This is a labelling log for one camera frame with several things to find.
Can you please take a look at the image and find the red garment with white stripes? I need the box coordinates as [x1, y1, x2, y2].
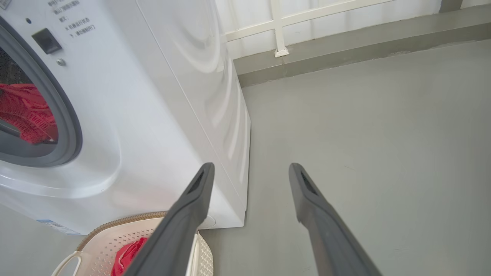
[0, 84, 59, 145]

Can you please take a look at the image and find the white metal railing frame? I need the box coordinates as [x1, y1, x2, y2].
[224, 0, 395, 58]

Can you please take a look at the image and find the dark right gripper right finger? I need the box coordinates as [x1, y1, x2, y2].
[289, 163, 382, 276]

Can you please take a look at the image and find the cream basket with brown rim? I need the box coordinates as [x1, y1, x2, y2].
[52, 211, 214, 276]

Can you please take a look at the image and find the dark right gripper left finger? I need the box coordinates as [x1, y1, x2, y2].
[124, 163, 215, 276]

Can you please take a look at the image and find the white front-load washing machine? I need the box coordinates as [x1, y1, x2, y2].
[0, 0, 252, 235]

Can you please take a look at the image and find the red and white garment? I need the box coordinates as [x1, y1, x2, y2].
[111, 237, 148, 276]

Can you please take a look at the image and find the blue energy label sticker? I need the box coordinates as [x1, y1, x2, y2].
[36, 219, 81, 235]

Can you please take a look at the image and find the perforated steel washing machine drum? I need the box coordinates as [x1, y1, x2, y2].
[0, 48, 35, 87]

